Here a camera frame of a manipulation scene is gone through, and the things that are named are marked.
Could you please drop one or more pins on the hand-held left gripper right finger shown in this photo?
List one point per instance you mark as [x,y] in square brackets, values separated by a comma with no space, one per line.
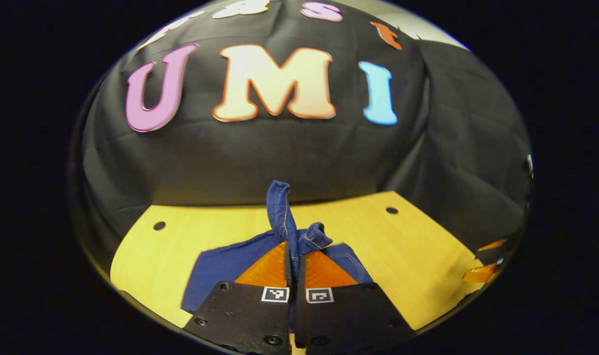
[348,315]

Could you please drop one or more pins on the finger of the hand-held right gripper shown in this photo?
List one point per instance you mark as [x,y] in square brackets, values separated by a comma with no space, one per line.
[480,273]
[491,245]

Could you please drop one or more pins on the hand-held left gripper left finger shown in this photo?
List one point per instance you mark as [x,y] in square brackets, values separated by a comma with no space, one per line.
[245,315]

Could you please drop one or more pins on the blue denim jeans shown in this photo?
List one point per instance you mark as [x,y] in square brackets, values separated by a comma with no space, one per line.
[220,266]

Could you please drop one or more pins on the black backdrop cloth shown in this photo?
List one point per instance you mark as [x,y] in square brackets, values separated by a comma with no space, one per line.
[260,158]

